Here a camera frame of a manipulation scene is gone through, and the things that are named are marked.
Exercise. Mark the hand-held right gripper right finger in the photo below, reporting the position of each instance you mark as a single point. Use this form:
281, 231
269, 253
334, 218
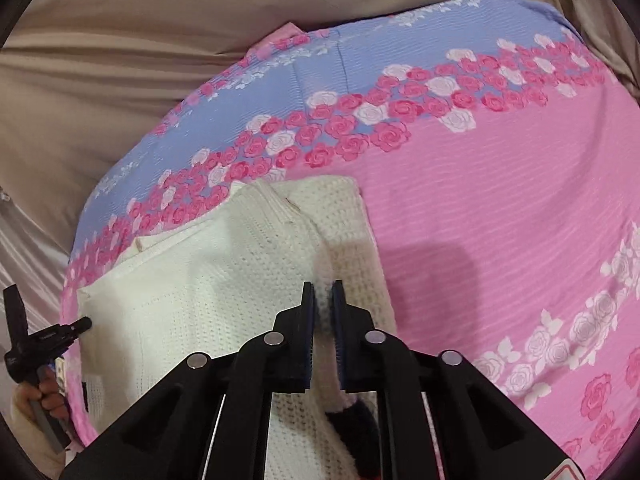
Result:
338, 320

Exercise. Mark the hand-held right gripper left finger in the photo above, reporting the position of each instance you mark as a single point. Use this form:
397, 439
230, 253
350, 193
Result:
308, 320

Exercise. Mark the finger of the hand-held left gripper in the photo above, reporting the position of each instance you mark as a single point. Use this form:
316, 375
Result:
15, 310
76, 327

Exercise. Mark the white knit sweater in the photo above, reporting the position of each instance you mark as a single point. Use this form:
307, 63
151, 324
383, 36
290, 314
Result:
200, 320

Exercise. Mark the person's left hand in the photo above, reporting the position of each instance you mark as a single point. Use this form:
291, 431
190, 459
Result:
50, 395

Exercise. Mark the grey satin cloth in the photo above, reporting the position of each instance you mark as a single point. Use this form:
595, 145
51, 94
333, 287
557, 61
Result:
30, 270

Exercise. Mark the pink and blue floral blanket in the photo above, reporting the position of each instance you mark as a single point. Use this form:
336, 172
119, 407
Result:
450, 185

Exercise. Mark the beige bed sheet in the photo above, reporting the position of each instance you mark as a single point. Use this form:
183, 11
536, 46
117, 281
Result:
125, 60

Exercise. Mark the pink cloth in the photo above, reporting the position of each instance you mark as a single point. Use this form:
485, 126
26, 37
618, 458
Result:
280, 40

